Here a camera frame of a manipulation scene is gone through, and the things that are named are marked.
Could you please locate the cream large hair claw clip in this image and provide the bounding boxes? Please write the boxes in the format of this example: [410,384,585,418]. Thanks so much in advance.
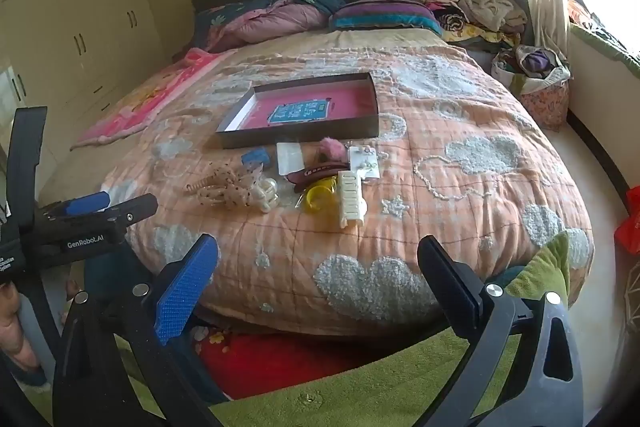
[337,171,368,229]

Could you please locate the white wire basket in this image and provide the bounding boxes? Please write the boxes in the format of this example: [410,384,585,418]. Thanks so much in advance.
[618,260,639,347]

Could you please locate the maroon snap hair clip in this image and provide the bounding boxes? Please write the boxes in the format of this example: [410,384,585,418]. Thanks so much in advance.
[285,161,349,185]

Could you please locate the pile of clothes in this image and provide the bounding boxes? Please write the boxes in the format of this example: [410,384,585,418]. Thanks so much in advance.
[412,0,528,48]

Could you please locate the pink and navy folded duvet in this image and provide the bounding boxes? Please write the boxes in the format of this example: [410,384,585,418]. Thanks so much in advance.
[190,0,346,53]

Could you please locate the white earring card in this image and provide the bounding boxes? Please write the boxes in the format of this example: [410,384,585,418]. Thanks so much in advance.
[348,145,380,180]

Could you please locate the clear plastic packet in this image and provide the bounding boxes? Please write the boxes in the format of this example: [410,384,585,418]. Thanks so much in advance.
[277,142,305,176]

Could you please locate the clothes on window sill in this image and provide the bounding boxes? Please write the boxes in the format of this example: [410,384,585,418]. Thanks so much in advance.
[567,0,639,77]

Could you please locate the red plastic bag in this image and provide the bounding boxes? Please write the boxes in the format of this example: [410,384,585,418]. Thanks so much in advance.
[614,212,640,255]

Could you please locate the pink fluffy pompom hair tie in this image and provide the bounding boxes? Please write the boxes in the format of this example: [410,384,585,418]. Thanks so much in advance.
[312,136,350,164]

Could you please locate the polka-dot lace bow hair clip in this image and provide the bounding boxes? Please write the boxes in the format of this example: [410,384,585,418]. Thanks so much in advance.
[184,164,262,209]

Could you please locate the green fuzzy blanket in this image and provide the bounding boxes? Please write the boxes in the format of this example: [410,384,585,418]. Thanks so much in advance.
[24,231,572,427]

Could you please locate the orange cloud-pattern quilt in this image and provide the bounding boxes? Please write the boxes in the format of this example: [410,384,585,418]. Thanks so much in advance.
[103,44,593,335]

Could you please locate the cream wardrobe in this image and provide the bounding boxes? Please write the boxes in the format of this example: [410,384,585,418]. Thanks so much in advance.
[1,0,167,195]

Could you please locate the person's left hand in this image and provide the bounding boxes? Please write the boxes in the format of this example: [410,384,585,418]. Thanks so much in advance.
[0,283,40,372]

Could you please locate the blue plastic small box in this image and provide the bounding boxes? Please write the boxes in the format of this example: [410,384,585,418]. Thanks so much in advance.
[241,147,271,169]

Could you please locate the pink cartoon blanket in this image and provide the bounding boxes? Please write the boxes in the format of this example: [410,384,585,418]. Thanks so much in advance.
[70,48,234,150]

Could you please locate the grey shallow cardboard box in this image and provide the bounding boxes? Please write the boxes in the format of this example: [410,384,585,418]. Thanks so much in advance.
[216,72,380,150]

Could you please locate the purple teal striped pillow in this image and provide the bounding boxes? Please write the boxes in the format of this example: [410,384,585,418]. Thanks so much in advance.
[329,0,442,37]

